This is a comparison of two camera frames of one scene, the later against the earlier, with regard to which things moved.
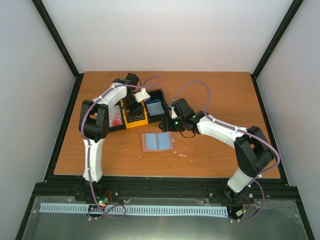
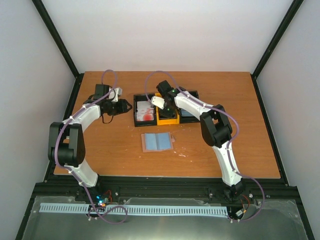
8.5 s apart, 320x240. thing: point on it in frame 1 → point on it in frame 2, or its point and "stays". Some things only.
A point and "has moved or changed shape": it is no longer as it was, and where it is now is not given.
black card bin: x=116 y=120 → x=145 y=114
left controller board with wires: x=103 y=202 stays
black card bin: x=156 y=107 → x=186 y=119
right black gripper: x=167 y=126 → x=167 y=114
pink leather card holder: x=157 y=141 stays
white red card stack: x=115 y=116 → x=144 y=112
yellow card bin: x=139 y=117 has moved or changed shape
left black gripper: x=138 y=107 → x=122 y=107
